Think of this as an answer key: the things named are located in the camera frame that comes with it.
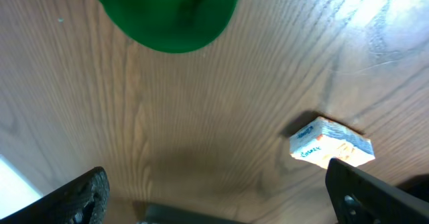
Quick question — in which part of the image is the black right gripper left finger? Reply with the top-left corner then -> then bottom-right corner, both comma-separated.
1,166 -> 110,224

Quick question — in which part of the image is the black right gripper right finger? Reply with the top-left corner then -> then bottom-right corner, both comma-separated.
325,158 -> 428,224

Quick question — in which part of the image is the orange tissue pack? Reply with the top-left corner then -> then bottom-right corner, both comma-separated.
290,117 -> 375,169

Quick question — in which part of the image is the green lid jar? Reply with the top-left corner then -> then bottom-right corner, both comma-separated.
99,0 -> 238,54

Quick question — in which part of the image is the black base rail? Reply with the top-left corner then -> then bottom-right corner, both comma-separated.
133,202 -> 244,224

